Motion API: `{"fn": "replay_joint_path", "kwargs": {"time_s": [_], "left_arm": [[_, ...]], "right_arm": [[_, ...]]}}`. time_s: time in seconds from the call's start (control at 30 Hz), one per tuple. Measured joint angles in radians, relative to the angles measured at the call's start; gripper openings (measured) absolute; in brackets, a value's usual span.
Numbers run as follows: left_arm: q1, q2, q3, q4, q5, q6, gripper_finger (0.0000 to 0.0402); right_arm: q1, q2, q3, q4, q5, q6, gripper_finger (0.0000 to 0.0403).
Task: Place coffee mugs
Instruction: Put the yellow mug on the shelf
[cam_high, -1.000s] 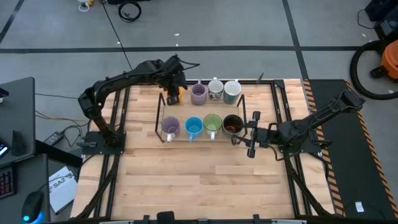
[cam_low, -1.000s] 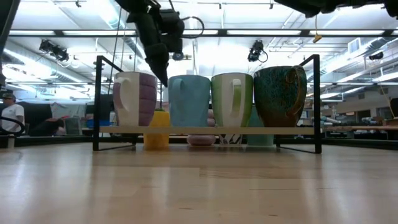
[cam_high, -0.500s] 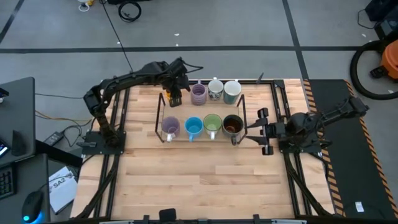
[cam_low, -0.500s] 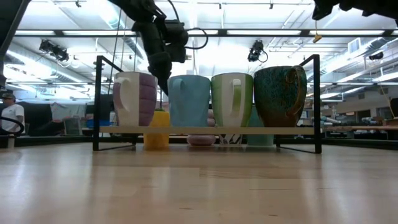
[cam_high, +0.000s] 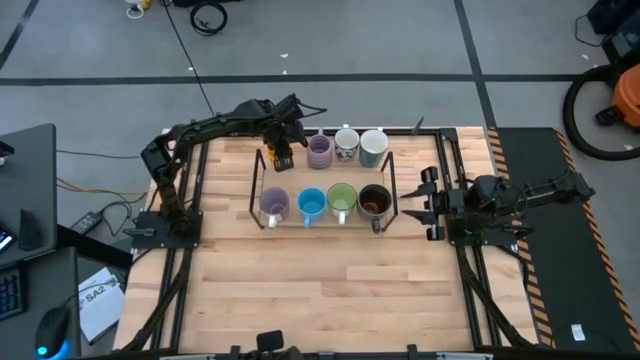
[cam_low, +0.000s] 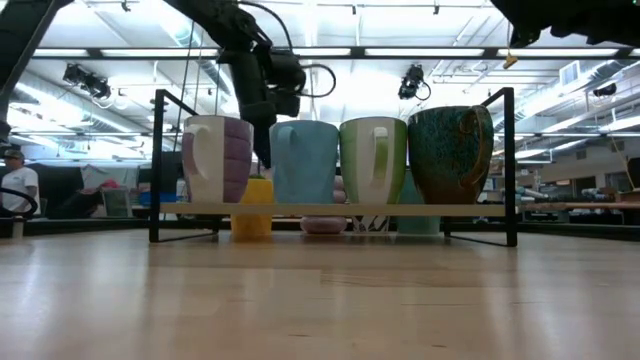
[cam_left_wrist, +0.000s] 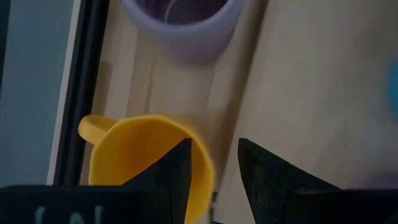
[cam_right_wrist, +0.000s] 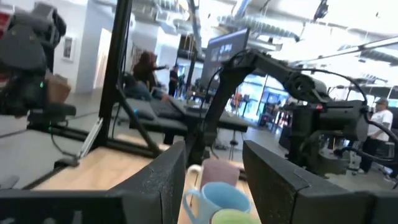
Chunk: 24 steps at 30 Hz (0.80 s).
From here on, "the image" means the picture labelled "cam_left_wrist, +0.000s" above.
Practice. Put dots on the black table edge rail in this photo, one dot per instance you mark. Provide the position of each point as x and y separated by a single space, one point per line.
81 93

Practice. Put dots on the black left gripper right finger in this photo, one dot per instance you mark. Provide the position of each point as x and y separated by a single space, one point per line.
267 186

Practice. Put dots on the purple and white mug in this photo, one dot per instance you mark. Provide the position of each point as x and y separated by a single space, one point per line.
192 43

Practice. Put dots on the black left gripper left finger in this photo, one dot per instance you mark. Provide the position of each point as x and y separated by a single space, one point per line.
168 186

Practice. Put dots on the black frame wooden shelf rack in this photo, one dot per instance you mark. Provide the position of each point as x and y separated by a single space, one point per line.
140 87

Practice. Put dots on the light blue mug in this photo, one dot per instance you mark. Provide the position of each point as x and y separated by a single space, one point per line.
394 90

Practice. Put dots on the yellow mug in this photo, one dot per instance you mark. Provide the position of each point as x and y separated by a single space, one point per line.
130 146

